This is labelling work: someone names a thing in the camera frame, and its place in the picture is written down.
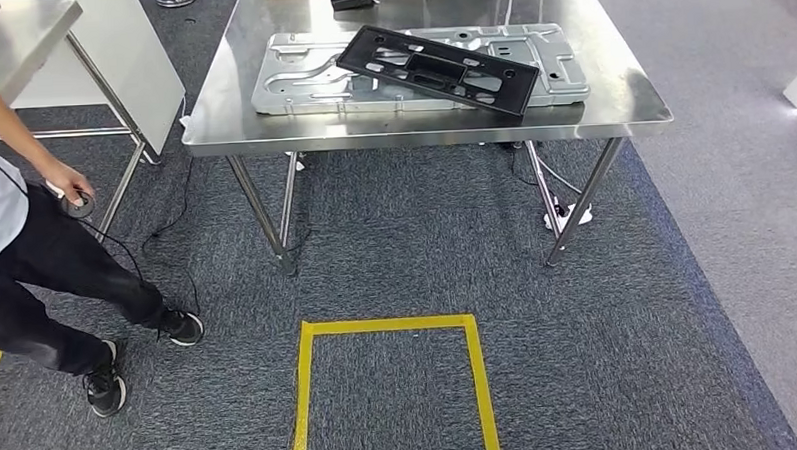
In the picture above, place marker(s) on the person's left hand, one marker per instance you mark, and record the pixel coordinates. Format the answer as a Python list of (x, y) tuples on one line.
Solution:
[(69, 182)]

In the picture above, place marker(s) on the grey handheld controller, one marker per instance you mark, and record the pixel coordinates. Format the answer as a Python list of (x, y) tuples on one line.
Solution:
[(80, 209)]

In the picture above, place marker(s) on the black plastic plate bracket part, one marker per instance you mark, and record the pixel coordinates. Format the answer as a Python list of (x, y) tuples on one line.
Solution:
[(433, 70)]

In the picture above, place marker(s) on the person's left forearm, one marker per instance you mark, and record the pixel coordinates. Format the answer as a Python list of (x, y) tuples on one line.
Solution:
[(11, 131)]

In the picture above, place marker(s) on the stainless steel workbench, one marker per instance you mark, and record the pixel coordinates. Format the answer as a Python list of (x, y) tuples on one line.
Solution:
[(236, 133)]

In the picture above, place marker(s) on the person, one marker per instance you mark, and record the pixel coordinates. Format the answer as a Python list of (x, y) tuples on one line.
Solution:
[(35, 262)]

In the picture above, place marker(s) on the white cabinet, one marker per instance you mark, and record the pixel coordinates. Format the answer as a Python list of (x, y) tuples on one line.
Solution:
[(141, 67)]

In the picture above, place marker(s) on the stainless steel side table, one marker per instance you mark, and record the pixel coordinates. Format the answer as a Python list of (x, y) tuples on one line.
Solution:
[(14, 38)]

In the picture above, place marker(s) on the stamped silver metal panel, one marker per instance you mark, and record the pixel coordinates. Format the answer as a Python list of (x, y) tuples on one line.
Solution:
[(300, 74)]

